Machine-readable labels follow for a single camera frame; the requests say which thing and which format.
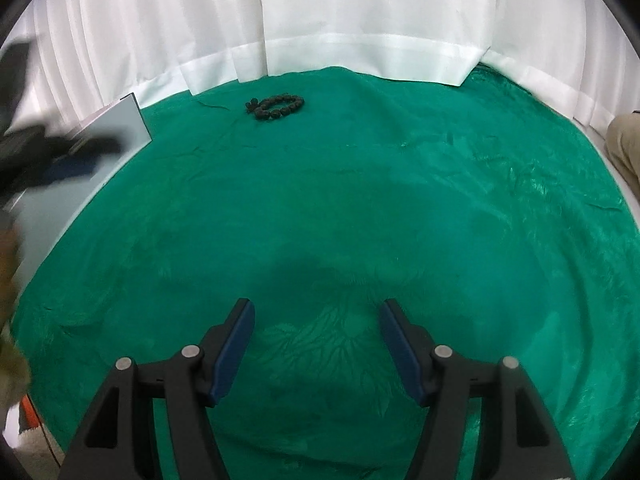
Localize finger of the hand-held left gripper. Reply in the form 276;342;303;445
42;156;103;186
37;132;123;161

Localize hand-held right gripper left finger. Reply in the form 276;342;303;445
59;298;256;480

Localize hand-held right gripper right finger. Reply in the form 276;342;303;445
378;299;573;480

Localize white box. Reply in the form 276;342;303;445
2;92;152;291

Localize black bead bracelet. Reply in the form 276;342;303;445
244;93;306;122

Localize green velvet cloth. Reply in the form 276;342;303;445
10;65;633;480

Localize orange object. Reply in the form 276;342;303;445
19;394;51;441

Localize white curtain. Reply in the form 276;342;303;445
10;0;640;128

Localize person's khaki trouser leg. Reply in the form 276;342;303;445
605;112;640;183

